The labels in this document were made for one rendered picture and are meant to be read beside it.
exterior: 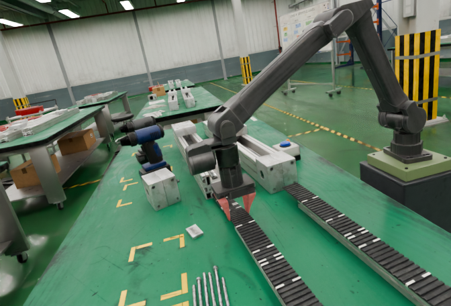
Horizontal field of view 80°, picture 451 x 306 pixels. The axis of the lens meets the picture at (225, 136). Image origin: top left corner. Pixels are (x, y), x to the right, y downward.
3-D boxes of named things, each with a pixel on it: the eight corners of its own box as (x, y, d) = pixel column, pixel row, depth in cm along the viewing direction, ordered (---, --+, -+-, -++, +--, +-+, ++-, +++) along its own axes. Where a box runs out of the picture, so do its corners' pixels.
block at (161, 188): (188, 197, 92) (182, 172, 89) (156, 211, 87) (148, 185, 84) (177, 188, 100) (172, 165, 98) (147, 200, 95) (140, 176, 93)
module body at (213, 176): (234, 190, 91) (230, 168, 88) (206, 200, 88) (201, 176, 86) (191, 137, 165) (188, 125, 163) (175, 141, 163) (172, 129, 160)
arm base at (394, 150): (434, 159, 81) (407, 146, 92) (435, 133, 79) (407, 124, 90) (405, 164, 81) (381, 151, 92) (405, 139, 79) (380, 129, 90)
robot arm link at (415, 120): (372, -20, 63) (342, -8, 73) (331, 15, 62) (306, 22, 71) (430, 121, 80) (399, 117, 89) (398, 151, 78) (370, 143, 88)
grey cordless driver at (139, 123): (165, 156, 139) (155, 115, 133) (127, 170, 130) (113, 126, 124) (161, 154, 145) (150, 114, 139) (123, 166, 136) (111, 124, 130)
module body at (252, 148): (284, 175, 95) (281, 153, 93) (258, 183, 93) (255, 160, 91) (220, 130, 170) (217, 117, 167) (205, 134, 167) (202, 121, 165)
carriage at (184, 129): (197, 137, 142) (194, 125, 140) (177, 142, 139) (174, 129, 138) (192, 131, 157) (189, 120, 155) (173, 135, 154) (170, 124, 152)
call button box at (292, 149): (301, 160, 106) (299, 144, 104) (279, 166, 103) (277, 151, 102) (290, 154, 113) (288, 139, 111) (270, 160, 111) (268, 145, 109)
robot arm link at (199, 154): (234, 119, 60) (222, 114, 68) (184, 131, 57) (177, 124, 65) (242, 168, 64) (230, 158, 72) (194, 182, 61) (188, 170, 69)
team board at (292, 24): (281, 96, 709) (272, 17, 655) (294, 92, 732) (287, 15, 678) (329, 98, 582) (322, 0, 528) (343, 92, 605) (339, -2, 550)
